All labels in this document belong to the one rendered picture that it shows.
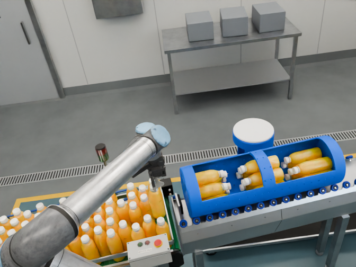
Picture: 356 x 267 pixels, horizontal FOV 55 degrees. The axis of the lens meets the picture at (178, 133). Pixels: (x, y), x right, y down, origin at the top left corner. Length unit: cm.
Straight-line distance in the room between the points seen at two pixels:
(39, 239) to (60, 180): 298
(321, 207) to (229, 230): 56
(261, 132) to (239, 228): 71
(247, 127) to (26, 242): 178
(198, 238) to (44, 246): 119
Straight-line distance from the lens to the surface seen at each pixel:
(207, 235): 203
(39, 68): 530
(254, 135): 237
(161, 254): 171
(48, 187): 392
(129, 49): 501
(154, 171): 160
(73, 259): 113
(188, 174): 181
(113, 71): 517
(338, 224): 258
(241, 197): 186
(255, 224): 208
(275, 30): 437
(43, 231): 98
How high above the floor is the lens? 250
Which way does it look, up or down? 37 degrees down
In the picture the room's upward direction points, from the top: 8 degrees counter-clockwise
